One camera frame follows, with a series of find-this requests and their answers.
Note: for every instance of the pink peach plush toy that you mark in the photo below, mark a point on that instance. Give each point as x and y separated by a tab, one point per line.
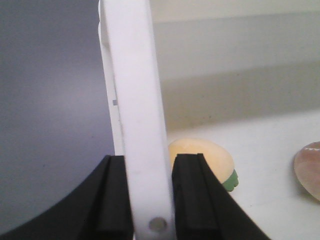
306	165

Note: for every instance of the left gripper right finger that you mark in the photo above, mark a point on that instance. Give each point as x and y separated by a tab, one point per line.
204	210

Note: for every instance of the cream round plush toy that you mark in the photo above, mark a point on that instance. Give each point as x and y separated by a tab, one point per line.
218	159

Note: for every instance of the white plastic tote box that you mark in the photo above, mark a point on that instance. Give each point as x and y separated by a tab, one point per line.
244	74

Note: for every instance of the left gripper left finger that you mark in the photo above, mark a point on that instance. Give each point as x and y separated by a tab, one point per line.
97	209

